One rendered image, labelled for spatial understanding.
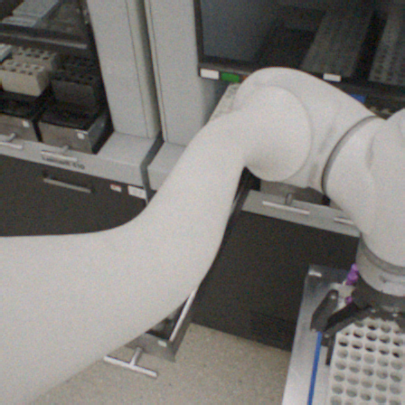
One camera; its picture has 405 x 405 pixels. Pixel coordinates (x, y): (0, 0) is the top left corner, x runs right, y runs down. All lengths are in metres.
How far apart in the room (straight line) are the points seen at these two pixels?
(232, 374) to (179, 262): 1.54
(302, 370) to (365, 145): 0.46
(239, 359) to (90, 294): 1.62
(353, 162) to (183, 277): 0.29
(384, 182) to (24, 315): 0.38
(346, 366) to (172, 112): 0.74
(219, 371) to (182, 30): 1.07
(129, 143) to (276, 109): 0.89
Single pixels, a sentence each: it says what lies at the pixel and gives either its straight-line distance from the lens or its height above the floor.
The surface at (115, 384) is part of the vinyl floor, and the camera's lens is 1.92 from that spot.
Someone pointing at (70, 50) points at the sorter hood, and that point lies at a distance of 1.38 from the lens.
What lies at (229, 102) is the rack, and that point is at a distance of 1.35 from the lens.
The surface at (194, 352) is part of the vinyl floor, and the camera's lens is 1.93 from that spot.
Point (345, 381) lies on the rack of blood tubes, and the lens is 0.86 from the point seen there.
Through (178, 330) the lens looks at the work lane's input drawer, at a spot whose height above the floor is 0.80.
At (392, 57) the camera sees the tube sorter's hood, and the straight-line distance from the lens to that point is 1.14.
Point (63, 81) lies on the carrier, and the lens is 1.47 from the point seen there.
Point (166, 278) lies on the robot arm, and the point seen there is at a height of 1.39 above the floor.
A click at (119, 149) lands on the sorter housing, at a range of 1.46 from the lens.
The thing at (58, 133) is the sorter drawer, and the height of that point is 0.79.
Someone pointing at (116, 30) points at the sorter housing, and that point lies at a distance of 1.32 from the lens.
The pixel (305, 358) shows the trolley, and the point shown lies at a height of 0.82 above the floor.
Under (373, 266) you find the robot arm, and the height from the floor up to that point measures 1.15.
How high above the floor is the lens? 1.68
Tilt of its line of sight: 46 degrees down
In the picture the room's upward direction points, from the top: 5 degrees counter-clockwise
